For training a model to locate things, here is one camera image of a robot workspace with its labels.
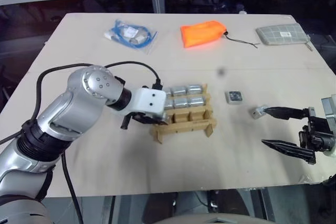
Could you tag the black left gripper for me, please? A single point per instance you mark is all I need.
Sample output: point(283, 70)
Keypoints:
point(138, 117)

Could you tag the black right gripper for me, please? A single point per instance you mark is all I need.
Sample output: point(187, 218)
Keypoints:
point(316, 132)

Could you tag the small silver camera module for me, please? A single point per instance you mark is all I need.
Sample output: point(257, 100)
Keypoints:
point(258, 112)

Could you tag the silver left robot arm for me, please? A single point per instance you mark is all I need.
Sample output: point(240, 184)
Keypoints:
point(76, 103)

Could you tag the wooden slotted rack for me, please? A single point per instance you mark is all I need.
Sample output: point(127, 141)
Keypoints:
point(183, 127)

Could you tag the grey checked zipper pouch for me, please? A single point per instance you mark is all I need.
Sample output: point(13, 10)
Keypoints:
point(282, 33)

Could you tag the grey rounded shape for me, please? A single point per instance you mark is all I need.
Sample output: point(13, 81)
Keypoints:
point(210, 218)

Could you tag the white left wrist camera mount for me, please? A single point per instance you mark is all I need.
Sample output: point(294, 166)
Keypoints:
point(149, 100)

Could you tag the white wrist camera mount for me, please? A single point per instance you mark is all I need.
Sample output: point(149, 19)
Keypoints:
point(329, 108)
point(149, 100)

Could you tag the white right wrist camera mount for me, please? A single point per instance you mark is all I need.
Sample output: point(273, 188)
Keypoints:
point(329, 108)

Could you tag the square camera with dark face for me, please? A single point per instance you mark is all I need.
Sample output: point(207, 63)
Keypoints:
point(234, 97)

